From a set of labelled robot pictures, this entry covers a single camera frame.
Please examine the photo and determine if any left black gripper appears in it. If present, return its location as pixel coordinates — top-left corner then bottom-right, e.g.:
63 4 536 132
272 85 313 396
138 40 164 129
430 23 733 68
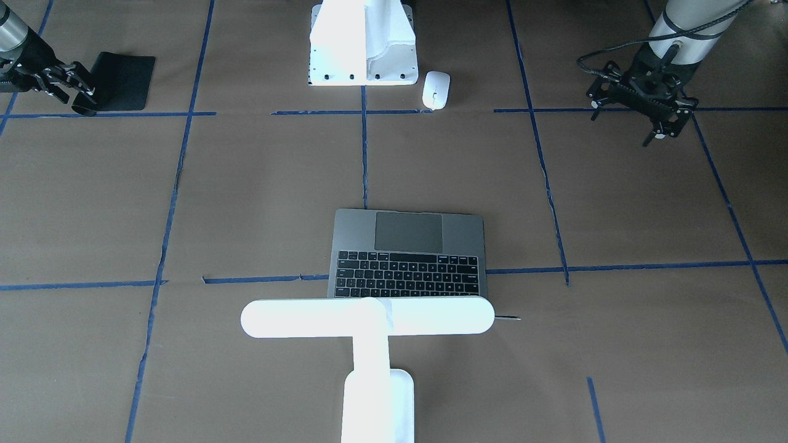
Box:
586 43 699 148

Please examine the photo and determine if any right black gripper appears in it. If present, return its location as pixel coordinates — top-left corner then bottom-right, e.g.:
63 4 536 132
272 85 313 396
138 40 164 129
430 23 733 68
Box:
1 34 98 108

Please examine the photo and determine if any black mouse pad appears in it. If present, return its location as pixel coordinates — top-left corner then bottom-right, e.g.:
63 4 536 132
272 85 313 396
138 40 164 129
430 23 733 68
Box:
71 52 156 117

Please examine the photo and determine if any dark grey laptop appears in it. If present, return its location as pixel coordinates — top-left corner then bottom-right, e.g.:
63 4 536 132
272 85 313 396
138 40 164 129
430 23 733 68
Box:
327 209 488 299

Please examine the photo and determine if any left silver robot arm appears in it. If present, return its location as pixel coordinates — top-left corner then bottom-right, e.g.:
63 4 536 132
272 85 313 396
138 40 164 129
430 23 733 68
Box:
576 1 751 146

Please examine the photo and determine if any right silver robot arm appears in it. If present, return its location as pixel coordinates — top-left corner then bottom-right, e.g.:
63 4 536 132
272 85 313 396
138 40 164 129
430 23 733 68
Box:
2 1 355 134

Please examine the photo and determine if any white computer mouse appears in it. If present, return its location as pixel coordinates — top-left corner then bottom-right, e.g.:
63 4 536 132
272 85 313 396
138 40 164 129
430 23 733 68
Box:
422 71 451 111

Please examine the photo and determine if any white desk lamp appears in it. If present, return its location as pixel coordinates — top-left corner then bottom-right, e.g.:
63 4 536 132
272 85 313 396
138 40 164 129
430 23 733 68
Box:
240 295 495 442

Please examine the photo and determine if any brown paper table cover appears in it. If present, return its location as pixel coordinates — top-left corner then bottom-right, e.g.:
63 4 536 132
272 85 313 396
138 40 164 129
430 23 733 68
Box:
2 1 786 442

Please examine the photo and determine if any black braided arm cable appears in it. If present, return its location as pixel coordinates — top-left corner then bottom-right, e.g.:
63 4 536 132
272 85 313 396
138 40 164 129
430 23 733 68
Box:
577 0 755 78

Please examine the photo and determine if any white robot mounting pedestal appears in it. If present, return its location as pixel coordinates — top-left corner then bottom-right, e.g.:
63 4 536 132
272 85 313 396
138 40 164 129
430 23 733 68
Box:
308 1 419 87

